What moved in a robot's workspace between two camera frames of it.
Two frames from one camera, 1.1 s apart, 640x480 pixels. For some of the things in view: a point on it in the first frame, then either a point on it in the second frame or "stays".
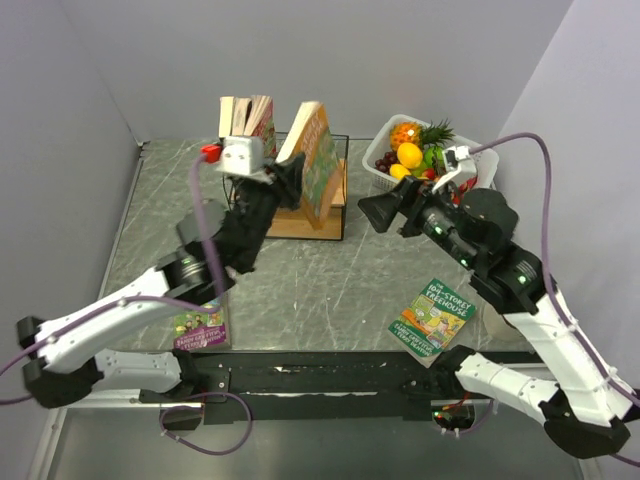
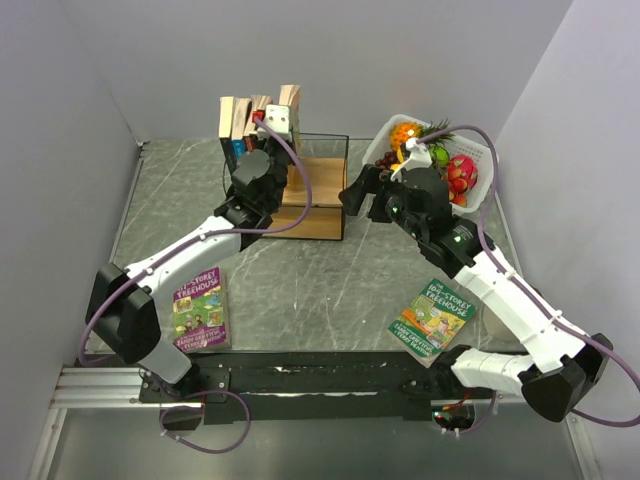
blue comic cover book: [240, 114] stays
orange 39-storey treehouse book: [311, 135] -> [289, 96]
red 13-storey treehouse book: [261, 122] stays
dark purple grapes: [383, 165] stays
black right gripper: [416, 193] -> [371, 181]
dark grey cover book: [225, 118] stays
